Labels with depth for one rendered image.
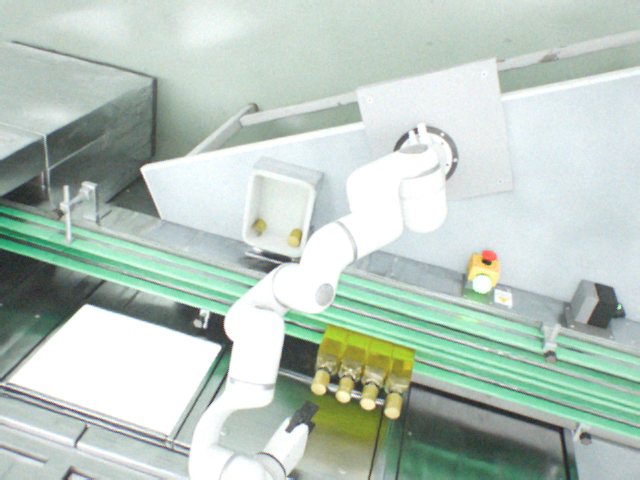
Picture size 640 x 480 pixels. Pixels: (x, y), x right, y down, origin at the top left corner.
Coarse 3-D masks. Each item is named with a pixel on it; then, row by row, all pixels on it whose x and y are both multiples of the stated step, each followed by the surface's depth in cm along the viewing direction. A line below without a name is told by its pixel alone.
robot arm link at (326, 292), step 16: (336, 224) 109; (320, 240) 105; (336, 240) 106; (352, 240) 108; (304, 256) 104; (320, 256) 103; (336, 256) 105; (352, 256) 108; (288, 272) 109; (304, 272) 102; (320, 272) 102; (336, 272) 105; (288, 288) 106; (304, 288) 102; (320, 288) 102; (336, 288) 105; (288, 304) 109; (304, 304) 103; (320, 304) 103
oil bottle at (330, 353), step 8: (328, 328) 149; (336, 328) 149; (344, 328) 150; (328, 336) 146; (336, 336) 147; (344, 336) 147; (328, 344) 144; (336, 344) 144; (344, 344) 145; (320, 352) 141; (328, 352) 141; (336, 352) 142; (320, 360) 140; (328, 360) 140; (336, 360) 140; (336, 368) 141
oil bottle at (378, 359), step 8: (376, 344) 147; (384, 344) 147; (392, 344) 148; (368, 352) 144; (376, 352) 144; (384, 352) 145; (368, 360) 141; (376, 360) 142; (384, 360) 142; (368, 368) 139; (376, 368) 139; (384, 368) 140; (368, 376) 139; (376, 376) 138; (384, 376) 139
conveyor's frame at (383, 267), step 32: (32, 192) 173; (64, 192) 176; (96, 224) 165; (128, 224) 168; (160, 224) 170; (192, 256) 161; (224, 256) 162; (256, 256) 165; (384, 256) 158; (416, 288) 149; (448, 288) 150; (512, 288) 155; (544, 320) 146
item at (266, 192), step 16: (256, 176) 151; (272, 176) 148; (256, 192) 155; (272, 192) 158; (288, 192) 157; (304, 192) 156; (256, 208) 160; (272, 208) 160; (288, 208) 159; (304, 208) 158; (272, 224) 163; (288, 224) 162; (304, 224) 152; (256, 240) 160; (272, 240) 161; (304, 240) 154
